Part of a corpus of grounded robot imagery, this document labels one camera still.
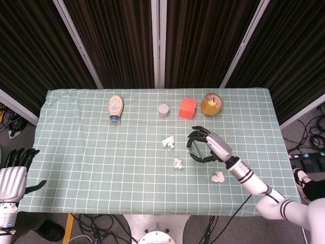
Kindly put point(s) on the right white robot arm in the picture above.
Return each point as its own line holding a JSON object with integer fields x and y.
{"x": 248, "y": 178}

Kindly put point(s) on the black shoe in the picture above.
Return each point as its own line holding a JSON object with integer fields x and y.
{"x": 50, "y": 231}

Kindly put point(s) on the small grey lidded jar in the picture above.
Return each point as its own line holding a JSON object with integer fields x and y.
{"x": 163, "y": 109}

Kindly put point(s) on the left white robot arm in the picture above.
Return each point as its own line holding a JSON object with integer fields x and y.
{"x": 6, "y": 218}

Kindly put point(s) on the mayonnaise squeeze bottle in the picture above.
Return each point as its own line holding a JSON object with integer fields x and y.
{"x": 116, "y": 106}

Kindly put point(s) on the white black sneaker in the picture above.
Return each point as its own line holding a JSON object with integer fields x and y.
{"x": 300, "y": 178}

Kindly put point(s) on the black equipment box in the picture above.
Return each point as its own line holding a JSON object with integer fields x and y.
{"x": 312, "y": 165}

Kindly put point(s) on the yellow floor strip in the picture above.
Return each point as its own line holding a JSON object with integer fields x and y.
{"x": 68, "y": 228}

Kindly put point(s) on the orange-red cube box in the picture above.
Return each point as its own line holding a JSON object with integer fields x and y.
{"x": 187, "y": 108}

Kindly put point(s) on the green hand brush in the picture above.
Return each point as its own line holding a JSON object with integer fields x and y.
{"x": 196, "y": 150}

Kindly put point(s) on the dark fabric partition panel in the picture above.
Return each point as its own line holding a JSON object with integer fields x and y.
{"x": 114, "y": 38}
{"x": 30, "y": 50}
{"x": 292, "y": 50}
{"x": 203, "y": 38}

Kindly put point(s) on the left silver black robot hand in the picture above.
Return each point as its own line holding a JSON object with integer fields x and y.
{"x": 11, "y": 183}

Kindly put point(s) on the green checked tablecloth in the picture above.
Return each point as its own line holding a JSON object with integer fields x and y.
{"x": 101, "y": 165}

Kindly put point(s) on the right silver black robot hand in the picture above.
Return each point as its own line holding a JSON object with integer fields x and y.
{"x": 219, "y": 147}

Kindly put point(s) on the black trouser leg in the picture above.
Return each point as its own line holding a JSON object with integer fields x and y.
{"x": 316, "y": 189}

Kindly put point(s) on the dark olive trouser leg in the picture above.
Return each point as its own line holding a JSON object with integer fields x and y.
{"x": 30, "y": 221}

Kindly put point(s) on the white paper ball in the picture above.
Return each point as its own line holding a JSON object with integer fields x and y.
{"x": 167, "y": 142}
{"x": 177, "y": 164}
{"x": 218, "y": 177}

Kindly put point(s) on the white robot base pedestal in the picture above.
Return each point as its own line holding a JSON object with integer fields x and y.
{"x": 155, "y": 223}

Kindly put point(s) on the amber glass candle jar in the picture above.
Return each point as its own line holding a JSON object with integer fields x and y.
{"x": 209, "y": 109}

